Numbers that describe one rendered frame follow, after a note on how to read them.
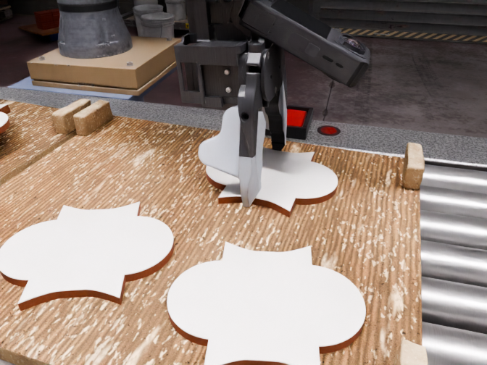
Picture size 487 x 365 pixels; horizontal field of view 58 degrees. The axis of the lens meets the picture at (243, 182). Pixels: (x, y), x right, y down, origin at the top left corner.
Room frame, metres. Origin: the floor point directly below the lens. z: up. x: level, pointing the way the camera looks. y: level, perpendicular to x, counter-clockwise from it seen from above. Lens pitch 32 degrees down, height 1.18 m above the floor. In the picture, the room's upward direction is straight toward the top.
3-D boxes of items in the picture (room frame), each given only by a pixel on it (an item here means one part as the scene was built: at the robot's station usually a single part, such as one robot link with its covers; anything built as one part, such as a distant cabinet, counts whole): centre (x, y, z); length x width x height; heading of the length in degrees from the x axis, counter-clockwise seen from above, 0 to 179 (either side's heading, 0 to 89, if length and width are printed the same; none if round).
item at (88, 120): (0.52, 0.19, 0.95); 0.06 x 0.02 x 0.03; 162
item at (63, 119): (0.52, 0.22, 0.95); 0.06 x 0.02 x 0.03; 160
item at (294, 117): (0.57, -0.06, 0.92); 0.06 x 0.06 x 0.01; 75
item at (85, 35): (0.95, 0.32, 0.97); 0.15 x 0.15 x 0.10
